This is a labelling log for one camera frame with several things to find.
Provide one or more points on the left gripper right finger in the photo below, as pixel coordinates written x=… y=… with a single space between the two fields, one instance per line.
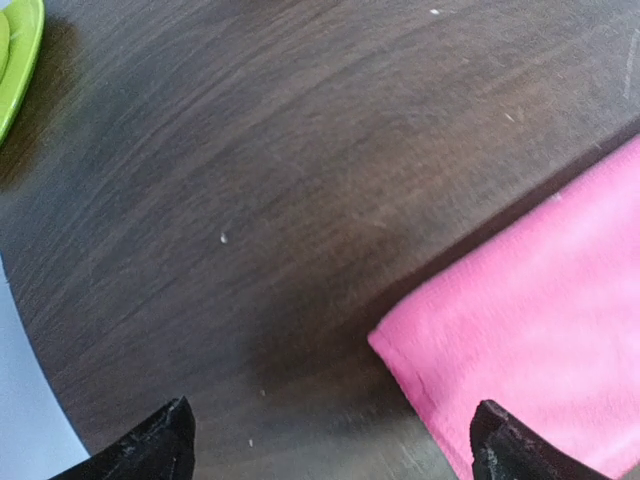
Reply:
x=505 y=448

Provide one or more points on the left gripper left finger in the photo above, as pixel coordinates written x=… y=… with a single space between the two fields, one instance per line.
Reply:
x=160 y=447

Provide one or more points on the pink microfiber towel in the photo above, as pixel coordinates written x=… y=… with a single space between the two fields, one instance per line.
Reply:
x=543 y=319

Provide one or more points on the green plastic plate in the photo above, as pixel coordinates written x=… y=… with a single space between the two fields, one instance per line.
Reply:
x=22 y=26

